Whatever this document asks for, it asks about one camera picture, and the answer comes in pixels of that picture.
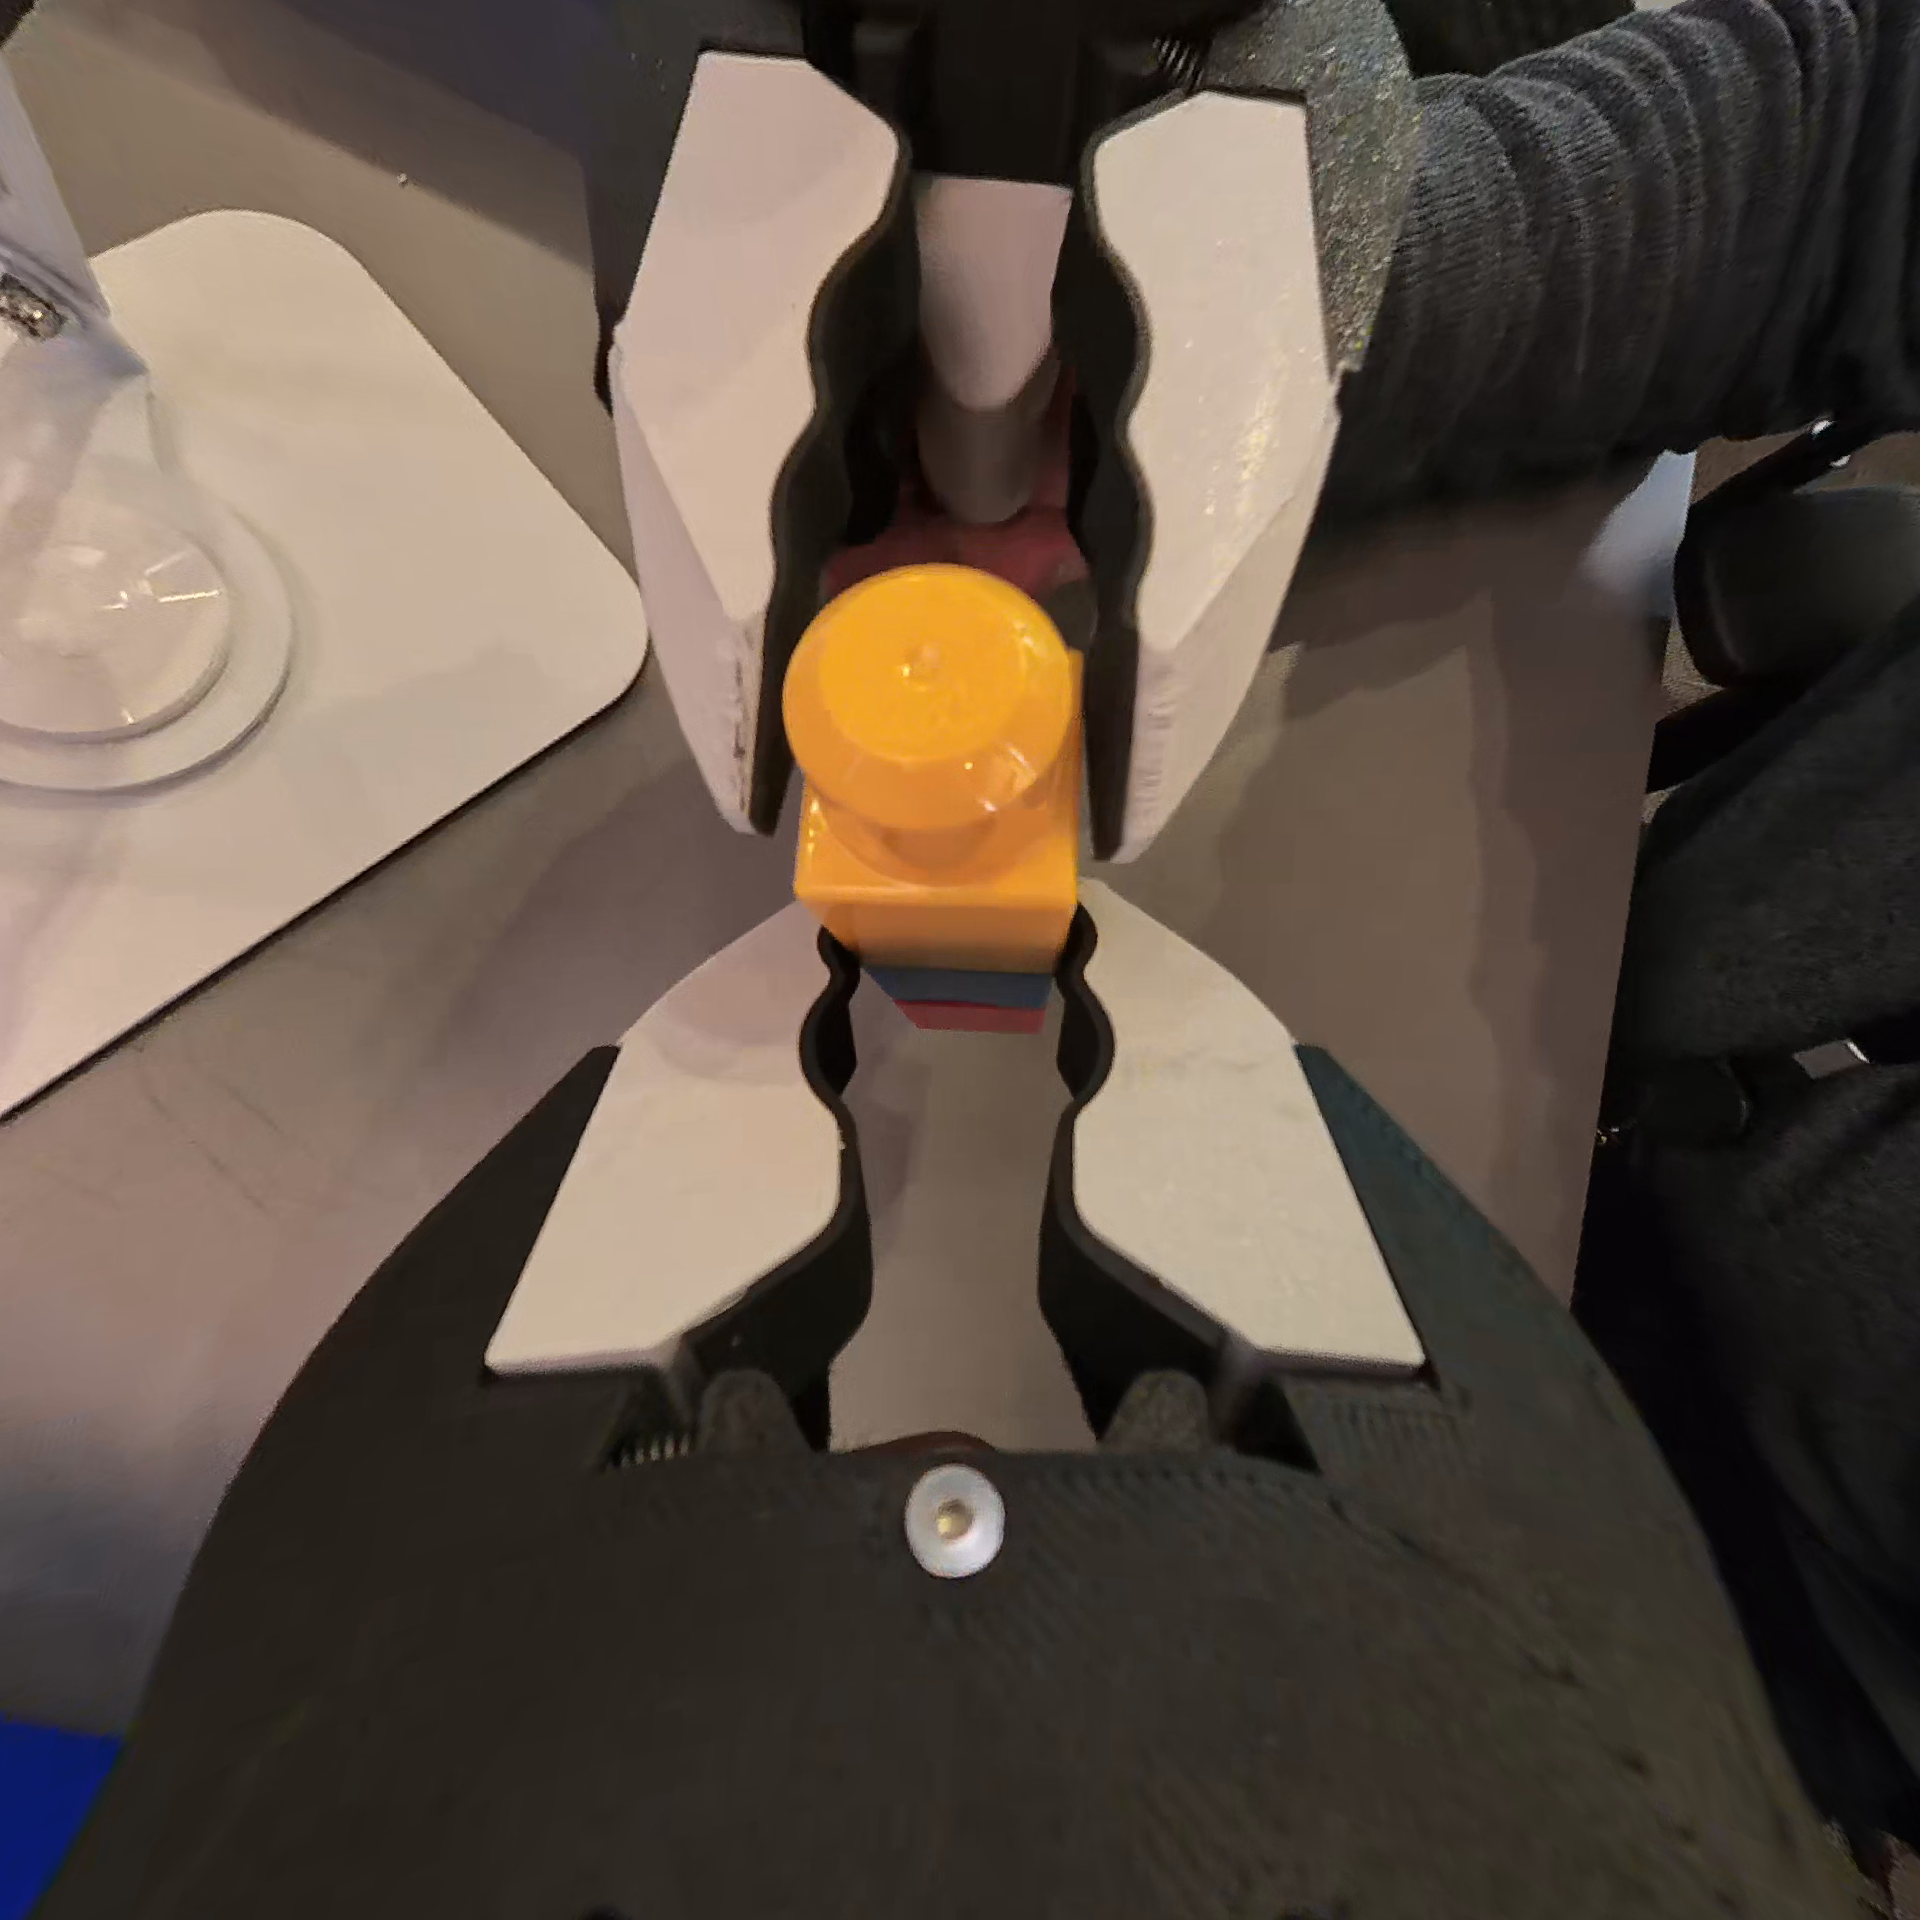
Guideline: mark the white adjustable stand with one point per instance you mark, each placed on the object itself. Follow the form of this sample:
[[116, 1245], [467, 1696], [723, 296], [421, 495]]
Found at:
[[150, 660]]

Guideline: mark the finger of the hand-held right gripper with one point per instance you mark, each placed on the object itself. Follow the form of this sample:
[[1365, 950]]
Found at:
[[721, 300], [1231, 374]]

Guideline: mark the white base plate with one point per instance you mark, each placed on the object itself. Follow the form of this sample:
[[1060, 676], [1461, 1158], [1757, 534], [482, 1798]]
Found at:
[[421, 600]]

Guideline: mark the yellow toy block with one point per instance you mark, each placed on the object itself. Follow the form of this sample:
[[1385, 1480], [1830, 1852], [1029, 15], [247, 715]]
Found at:
[[930, 704]]

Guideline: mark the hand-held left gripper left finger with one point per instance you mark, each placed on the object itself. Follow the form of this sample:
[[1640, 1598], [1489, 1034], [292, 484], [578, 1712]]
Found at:
[[675, 1201]]

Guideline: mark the blue toy block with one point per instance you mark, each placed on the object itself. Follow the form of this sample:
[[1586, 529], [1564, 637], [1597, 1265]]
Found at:
[[960, 982]]

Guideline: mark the person's torso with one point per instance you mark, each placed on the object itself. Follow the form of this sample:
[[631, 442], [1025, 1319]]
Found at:
[[1770, 1201]]

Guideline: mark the person's right hand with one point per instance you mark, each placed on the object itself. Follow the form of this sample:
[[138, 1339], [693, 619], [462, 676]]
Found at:
[[1050, 540]]

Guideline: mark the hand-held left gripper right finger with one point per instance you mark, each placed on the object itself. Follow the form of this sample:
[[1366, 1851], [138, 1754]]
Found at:
[[1245, 1201]]

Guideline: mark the grey desk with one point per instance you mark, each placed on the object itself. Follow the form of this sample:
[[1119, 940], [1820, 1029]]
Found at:
[[451, 1124]]

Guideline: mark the red toy block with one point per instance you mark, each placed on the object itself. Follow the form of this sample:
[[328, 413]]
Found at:
[[973, 1021]]

